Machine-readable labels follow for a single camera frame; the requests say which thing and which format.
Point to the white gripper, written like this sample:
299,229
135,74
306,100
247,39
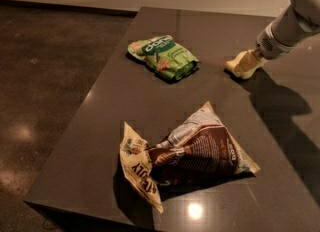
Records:
265,47

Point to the yellow sponge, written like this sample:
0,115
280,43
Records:
243,69

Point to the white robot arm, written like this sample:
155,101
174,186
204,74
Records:
300,20

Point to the green snack bag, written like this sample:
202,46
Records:
165,57

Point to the brown and cream snack bag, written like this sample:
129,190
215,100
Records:
200,150

